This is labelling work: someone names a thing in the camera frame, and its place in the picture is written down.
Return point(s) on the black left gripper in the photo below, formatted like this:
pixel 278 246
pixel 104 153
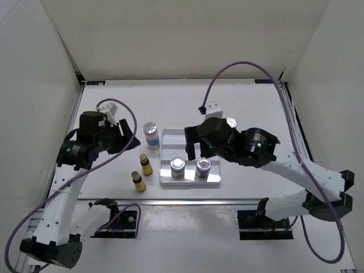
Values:
pixel 121 139

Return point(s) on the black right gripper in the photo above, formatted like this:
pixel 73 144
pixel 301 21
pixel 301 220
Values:
pixel 191 138

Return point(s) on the red-logo-lid spice jar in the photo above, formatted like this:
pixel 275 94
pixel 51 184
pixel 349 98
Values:
pixel 203 166

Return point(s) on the silver-lid spice jar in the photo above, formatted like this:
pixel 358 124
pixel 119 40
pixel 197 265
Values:
pixel 177 167

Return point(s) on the yellow-label small bottle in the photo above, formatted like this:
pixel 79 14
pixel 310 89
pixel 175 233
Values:
pixel 138 181
pixel 145 164

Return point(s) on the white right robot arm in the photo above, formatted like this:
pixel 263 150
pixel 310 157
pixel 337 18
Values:
pixel 324 192

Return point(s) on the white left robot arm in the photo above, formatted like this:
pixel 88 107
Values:
pixel 57 240

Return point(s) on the left blue-label salt shaker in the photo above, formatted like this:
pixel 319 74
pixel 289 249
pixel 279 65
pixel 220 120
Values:
pixel 151 135

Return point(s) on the blue-label salt shaker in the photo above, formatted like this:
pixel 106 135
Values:
pixel 151 135
pixel 232 122

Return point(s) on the white divided plastic tray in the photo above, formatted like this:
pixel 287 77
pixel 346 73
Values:
pixel 172 144

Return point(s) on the right blue-label salt shaker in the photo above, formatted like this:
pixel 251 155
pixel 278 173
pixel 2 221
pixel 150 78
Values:
pixel 232 122

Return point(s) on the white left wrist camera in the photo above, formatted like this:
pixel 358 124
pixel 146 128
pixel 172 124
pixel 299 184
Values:
pixel 109 109

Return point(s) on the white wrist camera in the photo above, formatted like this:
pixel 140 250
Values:
pixel 109 109
pixel 213 110

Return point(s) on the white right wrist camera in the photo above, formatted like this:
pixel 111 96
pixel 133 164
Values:
pixel 213 110

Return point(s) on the aluminium table frame rail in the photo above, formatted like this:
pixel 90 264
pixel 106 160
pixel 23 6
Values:
pixel 175 202

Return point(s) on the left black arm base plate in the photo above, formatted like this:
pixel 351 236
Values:
pixel 123 224

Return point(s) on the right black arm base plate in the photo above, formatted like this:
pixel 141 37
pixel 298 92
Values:
pixel 262 228

